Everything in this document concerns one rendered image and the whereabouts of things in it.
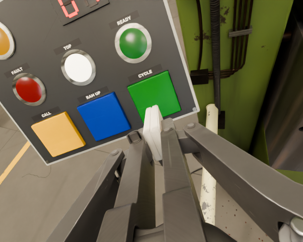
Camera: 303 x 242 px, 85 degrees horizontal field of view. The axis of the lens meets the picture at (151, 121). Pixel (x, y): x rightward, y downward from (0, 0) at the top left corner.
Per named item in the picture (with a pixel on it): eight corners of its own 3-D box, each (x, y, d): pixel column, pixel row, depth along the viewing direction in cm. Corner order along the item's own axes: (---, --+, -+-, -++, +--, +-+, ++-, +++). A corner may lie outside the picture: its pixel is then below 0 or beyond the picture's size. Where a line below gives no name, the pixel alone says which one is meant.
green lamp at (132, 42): (148, 59, 26) (138, 32, 23) (123, 63, 28) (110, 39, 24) (153, 47, 28) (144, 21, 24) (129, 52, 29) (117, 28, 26)
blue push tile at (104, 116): (131, 129, 31) (112, 92, 28) (96, 142, 32) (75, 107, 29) (132, 125, 32) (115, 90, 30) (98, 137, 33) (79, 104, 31)
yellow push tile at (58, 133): (84, 146, 32) (63, 112, 30) (52, 158, 33) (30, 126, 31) (87, 141, 34) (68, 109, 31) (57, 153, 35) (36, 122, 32)
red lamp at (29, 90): (43, 104, 29) (20, 86, 26) (26, 104, 31) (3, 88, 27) (52, 91, 30) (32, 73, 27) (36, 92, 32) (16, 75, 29)
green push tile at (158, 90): (181, 111, 29) (168, 70, 27) (143, 125, 31) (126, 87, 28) (180, 108, 31) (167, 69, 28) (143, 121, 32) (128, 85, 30)
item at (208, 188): (216, 228, 49) (215, 226, 45) (197, 223, 51) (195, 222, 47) (219, 111, 72) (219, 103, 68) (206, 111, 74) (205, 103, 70)
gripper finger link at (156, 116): (150, 130, 13) (159, 127, 13) (151, 106, 20) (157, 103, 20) (163, 160, 14) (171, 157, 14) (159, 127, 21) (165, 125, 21)
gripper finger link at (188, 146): (162, 146, 12) (203, 132, 11) (160, 120, 17) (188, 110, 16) (170, 162, 12) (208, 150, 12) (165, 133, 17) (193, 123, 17)
